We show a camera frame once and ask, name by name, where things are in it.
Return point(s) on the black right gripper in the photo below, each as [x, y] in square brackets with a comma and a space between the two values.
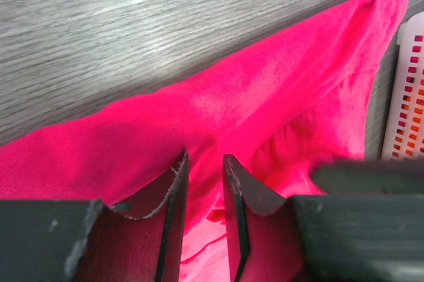
[370, 177]

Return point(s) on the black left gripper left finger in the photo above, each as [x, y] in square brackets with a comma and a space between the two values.
[137, 239]

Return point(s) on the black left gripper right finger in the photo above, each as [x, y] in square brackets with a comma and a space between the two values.
[328, 237]

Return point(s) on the bright pink t shirt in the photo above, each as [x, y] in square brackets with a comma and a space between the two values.
[281, 106]

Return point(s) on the white perforated plastic basket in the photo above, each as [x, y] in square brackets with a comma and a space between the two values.
[404, 132]

